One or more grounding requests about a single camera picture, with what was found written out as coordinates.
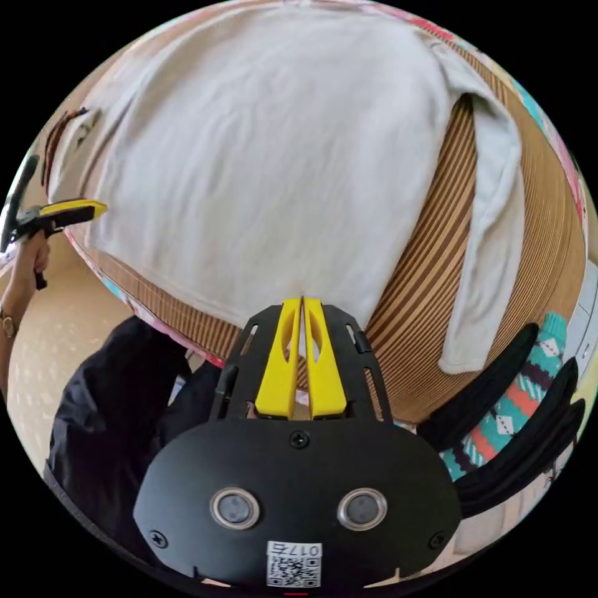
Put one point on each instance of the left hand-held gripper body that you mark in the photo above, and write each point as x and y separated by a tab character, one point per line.
56	222

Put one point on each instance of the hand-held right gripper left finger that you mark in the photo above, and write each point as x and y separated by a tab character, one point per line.
279	373

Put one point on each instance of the person's left hand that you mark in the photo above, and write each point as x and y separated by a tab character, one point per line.
28	266

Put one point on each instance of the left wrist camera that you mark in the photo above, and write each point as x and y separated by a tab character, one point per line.
18	196

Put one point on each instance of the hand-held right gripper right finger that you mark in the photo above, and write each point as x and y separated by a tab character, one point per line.
325	378

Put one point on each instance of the person's body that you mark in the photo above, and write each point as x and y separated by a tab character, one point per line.
117	411

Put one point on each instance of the white long sleeve shirt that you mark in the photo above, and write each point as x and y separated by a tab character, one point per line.
257	163

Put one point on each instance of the person's left forearm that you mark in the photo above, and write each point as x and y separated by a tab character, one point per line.
8	336

